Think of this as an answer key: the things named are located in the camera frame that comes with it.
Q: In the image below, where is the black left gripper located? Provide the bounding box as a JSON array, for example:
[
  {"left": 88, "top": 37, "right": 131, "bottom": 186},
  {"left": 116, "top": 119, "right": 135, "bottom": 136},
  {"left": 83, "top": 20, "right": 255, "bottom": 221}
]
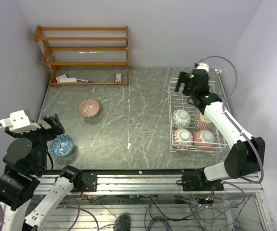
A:
[{"left": 5, "top": 112, "right": 64, "bottom": 171}]

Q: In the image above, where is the blue swirl pattern bowl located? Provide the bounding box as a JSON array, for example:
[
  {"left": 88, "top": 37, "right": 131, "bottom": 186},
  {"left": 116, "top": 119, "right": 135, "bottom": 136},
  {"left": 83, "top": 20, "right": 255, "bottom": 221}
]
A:
[{"left": 49, "top": 134, "right": 74, "bottom": 157}]

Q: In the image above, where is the red drop pattern bowl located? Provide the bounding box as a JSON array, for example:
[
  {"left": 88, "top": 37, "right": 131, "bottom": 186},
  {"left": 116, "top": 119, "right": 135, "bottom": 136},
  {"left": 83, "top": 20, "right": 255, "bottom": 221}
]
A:
[{"left": 79, "top": 99, "right": 100, "bottom": 118}]

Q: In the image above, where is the black leaf pattern bowl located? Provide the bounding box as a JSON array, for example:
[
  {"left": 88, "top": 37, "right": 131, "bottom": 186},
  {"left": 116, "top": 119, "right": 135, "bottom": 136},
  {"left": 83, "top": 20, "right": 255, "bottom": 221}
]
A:
[{"left": 172, "top": 109, "right": 191, "bottom": 129}]

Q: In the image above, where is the brown flower grid bowl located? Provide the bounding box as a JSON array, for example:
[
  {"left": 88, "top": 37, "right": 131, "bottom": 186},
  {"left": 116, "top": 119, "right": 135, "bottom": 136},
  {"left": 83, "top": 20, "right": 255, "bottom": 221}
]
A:
[{"left": 193, "top": 113, "right": 214, "bottom": 130}]

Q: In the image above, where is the white bowl red diamond outside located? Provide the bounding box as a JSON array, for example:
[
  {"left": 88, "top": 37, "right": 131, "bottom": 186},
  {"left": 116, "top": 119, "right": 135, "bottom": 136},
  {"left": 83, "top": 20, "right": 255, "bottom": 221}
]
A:
[{"left": 172, "top": 128, "right": 193, "bottom": 150}]

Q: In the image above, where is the red diamond pattern bowl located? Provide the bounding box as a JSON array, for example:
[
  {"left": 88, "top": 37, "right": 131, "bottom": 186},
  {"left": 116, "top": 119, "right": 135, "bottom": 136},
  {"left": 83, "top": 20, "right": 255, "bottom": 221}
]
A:
[{"left": 193, "top": 129, "right": 216, "bottom": 148}]

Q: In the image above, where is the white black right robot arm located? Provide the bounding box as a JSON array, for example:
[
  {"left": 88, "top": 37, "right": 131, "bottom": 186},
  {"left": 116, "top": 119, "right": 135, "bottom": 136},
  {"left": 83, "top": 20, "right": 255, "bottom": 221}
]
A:
[{"left": 174, "top": 68, "right": 265, "bottom": 191}]

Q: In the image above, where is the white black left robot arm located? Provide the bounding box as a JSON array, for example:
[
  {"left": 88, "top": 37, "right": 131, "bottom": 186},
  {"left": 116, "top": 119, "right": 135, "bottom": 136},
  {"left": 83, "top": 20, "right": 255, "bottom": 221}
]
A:
[{"left": 0, "top": 110, "right": 82, "bottom": 231}]

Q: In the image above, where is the wooden shelf rack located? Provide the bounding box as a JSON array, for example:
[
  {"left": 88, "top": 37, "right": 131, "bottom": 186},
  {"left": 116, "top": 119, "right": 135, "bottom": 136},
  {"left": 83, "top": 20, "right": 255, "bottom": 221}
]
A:
[{"left": 33, "top": 26, "right": 130, "bottom": 86}]

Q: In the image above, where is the white eraser block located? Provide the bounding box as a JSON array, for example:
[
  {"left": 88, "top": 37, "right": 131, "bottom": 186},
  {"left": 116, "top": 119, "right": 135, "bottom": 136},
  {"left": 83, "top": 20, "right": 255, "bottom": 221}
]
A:
[{"left": 59, "top": 77, "right": 78, "bottom": 84}]

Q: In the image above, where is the pink white marker pen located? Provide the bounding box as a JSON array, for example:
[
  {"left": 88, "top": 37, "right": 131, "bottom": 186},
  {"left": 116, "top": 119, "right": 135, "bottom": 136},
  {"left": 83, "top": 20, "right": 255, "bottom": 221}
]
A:
[{"left": 77, "top": 78, "right": 95, "bottom": 84}]

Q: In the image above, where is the red white small box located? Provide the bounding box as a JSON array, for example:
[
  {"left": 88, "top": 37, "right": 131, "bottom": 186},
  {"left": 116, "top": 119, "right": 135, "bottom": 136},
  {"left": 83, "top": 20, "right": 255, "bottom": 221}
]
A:
[{"left": 114, "top": 73, "right": 122, "bottom": 83}]

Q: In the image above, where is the green white marker pen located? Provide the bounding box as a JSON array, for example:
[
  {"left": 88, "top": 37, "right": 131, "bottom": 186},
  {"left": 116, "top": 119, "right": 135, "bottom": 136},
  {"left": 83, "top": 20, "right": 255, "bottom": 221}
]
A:
[{"left": 79, "top": 51, "right": 103, "bottom": 54}]

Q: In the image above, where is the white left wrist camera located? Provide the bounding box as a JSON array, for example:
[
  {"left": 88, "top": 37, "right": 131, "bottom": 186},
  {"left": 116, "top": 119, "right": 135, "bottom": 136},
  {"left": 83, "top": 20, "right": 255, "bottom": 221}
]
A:
[{"left": 0, "top": 109, "right": 40, "bottom": 133}]

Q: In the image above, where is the white wire dish rack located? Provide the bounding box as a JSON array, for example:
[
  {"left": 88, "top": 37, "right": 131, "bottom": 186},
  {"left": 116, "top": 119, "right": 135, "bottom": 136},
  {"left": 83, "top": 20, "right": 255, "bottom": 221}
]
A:
[{"left": 168, "top": 78, "right": 228, "bottom": 153}]

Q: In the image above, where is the aluminium rail base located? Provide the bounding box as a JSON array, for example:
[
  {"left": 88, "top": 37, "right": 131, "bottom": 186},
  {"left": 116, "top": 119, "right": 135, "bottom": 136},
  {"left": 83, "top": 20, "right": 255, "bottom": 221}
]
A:
[{"left": 29, "top": 172, "right": 264, "bottom": 195}]

